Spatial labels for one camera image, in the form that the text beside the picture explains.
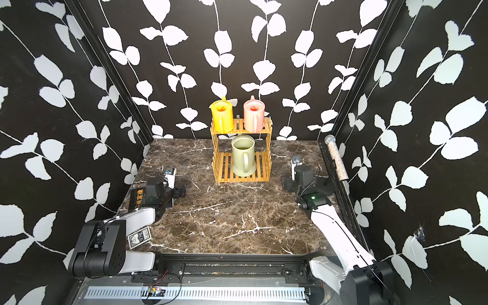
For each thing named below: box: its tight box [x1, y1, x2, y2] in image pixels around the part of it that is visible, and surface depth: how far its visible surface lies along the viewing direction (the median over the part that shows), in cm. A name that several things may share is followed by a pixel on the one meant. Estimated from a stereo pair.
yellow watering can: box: [210, 95, 234, 135], surface depth 83 cm
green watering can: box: [231, 134, 257, 178], surface depth 92 cm
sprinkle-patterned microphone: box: [324, 134, 349, 182], surface depth 87 cm
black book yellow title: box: [127, 186, 147, 213], surface depth 95 cm
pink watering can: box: [243, 95, 265, 133], surface depth 82 cm
